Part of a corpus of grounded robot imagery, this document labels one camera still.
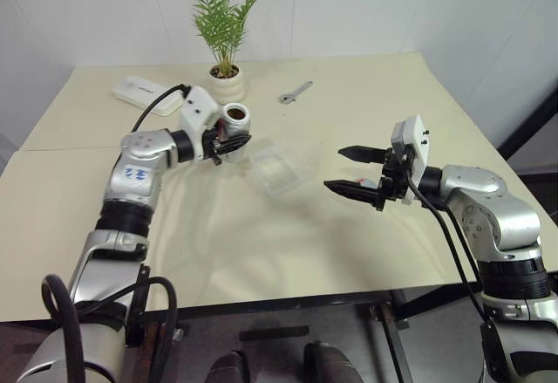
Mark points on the dark rounded shape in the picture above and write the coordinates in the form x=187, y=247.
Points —
x=230, y=367
x=329, y=363

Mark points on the flat white case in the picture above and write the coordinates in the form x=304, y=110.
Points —
x=139, y=93

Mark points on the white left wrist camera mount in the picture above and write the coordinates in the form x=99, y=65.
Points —
x=198, y=108

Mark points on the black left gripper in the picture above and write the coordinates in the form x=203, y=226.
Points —
x=212, y=145

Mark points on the white jar with brown contents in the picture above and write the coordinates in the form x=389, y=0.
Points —
x=237, y=123

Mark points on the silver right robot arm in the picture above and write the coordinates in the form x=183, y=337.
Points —
x=479, y=186

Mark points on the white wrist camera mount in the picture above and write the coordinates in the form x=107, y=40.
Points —
x=420, y=147
x=198, y=108

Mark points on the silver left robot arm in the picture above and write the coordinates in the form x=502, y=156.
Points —
x=135, y=173

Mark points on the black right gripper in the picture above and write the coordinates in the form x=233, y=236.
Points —
x=394, y=178

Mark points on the black metal table frame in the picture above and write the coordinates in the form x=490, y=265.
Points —
x=394, y=339

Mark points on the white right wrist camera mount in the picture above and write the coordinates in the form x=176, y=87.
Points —
x=420, y=147

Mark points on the black tape strip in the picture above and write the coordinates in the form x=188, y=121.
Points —
x=274, y=333

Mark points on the clear plastic box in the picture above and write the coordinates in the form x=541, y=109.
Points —
x=283, y=167

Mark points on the silver wrench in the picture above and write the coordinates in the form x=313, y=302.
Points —
x=296, y=92

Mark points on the green palm in white pot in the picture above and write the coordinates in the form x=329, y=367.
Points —
x=224, y=29

